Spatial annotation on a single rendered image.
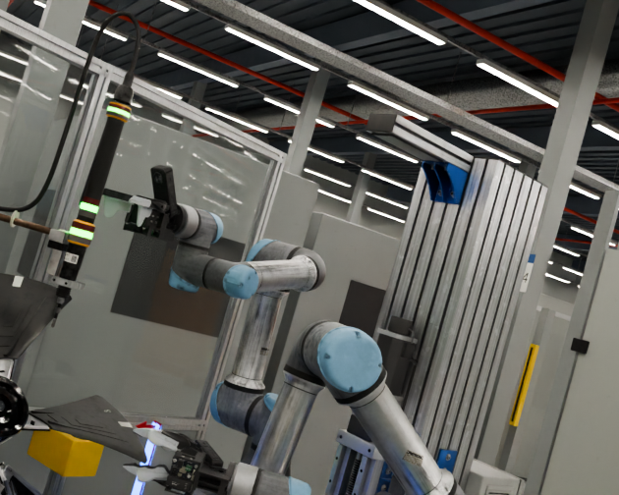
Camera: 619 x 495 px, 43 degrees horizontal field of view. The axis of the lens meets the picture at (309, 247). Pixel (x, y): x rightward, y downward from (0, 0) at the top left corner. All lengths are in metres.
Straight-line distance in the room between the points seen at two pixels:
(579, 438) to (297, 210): 2.37
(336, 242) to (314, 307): 0.47
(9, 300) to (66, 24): 4.36
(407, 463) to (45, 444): 0.92
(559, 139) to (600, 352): 5.76
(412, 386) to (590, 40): 6.98
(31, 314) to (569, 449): 1.85
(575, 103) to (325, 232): 3.93
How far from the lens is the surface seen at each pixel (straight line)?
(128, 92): 1.60
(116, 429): 1.74
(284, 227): 4.60
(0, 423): 1.53
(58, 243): 1.59
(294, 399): 1.65
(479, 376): 2.16
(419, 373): 2.06
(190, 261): 1.85
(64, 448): 2.04
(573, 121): 8.50
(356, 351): 1.50
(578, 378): 2.87
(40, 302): 1.74
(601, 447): 2.84
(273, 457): 1.67
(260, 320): 2.18
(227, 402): 2.22
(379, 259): 5.57
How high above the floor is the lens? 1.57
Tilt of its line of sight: 3 degrees up
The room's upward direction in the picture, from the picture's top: 16 degrees clockwise
